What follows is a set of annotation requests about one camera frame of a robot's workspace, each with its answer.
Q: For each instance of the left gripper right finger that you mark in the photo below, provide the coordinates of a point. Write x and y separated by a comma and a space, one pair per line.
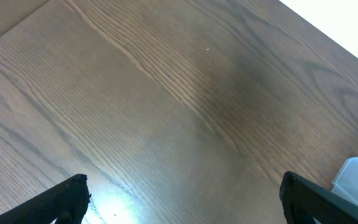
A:
305, 202

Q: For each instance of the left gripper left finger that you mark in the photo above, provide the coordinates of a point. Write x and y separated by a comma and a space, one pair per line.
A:
67, 202

